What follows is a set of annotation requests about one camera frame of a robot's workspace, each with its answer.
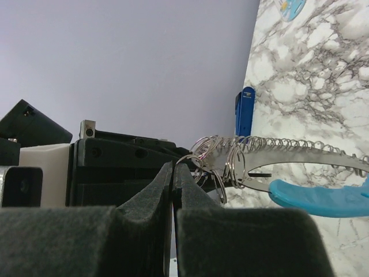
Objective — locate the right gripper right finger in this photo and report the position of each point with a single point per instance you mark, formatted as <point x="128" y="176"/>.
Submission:
<point x="216" y="241"/>

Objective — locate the blue stapler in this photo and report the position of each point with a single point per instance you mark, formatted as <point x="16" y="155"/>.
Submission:
<point x="244" y="110"/>

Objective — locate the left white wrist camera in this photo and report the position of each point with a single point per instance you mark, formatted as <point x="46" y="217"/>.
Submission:
<point x="35" y="176"/>

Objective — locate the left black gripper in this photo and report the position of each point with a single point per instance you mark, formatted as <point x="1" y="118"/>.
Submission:
<point x="109" y="168"/>

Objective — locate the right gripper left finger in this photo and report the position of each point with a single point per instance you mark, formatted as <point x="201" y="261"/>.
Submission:
<point x="132" y="239"/>

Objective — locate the blue packaged item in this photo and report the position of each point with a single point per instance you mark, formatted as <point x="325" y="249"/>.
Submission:
<point x="289" y="9"/>

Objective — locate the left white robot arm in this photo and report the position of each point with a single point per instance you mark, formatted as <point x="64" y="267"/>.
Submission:
<point x="25" y="126"/>

